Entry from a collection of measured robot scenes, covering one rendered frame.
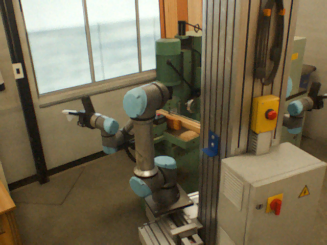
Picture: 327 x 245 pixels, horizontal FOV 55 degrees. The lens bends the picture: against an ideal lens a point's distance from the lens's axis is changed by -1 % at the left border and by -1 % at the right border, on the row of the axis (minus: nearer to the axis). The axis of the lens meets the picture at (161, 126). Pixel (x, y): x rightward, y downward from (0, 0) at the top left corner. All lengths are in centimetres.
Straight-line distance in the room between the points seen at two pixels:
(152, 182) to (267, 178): 56
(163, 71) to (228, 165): 114
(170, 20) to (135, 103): 250
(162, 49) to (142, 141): 94
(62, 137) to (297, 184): 266
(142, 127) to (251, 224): 58
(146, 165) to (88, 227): 150
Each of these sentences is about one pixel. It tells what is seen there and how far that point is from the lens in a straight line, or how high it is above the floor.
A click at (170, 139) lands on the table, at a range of 221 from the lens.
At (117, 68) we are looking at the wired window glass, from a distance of 365.
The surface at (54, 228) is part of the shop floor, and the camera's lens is 293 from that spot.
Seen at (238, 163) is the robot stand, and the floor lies 123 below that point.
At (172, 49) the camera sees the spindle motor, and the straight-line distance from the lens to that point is 218.
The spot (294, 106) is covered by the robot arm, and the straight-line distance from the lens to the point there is 185.
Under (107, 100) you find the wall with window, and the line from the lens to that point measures 358.
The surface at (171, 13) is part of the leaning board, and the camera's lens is 374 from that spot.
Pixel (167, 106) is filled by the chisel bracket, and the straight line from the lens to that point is 232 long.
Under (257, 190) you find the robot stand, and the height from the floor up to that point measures 121.
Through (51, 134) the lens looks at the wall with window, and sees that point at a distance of 342.
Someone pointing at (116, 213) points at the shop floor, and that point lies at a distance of 295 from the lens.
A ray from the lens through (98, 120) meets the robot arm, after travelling 162.
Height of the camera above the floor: 187
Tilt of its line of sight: 25 degrees down
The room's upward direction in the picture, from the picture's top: 2 degrees counter-clockwise
